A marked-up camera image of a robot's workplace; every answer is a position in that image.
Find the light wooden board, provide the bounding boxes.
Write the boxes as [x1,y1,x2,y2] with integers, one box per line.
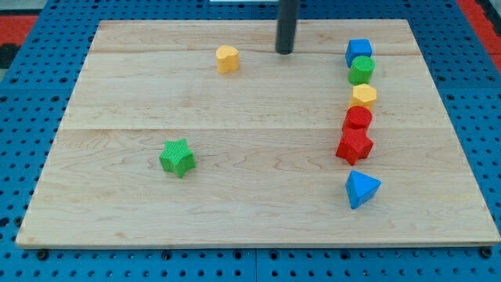
[16,20,500,249]

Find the green star block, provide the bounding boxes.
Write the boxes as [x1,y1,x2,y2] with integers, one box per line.
[159,139,196,179]

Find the yellow hexagon block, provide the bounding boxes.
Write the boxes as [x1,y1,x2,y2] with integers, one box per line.
[348,84,377,111]

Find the green cylinder block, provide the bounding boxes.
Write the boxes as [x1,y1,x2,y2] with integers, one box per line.
[348,56,376,85]

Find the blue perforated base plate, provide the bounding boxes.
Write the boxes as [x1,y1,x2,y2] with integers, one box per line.
[1,1,500,281]

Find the red cylinder block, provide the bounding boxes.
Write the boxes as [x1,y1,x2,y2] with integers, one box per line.
[342,106,373,131]

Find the blue cube block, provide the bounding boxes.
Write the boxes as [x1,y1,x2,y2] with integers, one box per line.
[345,38,373,67]

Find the blue triangle block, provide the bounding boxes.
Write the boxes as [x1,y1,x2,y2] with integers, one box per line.
[345,170,381,209]

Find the yellow heart block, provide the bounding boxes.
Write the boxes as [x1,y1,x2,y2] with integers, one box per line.
[215,45,240,74]

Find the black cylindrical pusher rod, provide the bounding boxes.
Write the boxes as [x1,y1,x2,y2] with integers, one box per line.
[275,0,300,55]

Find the red star block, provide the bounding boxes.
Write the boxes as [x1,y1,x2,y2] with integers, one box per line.
[335,128,373,165]

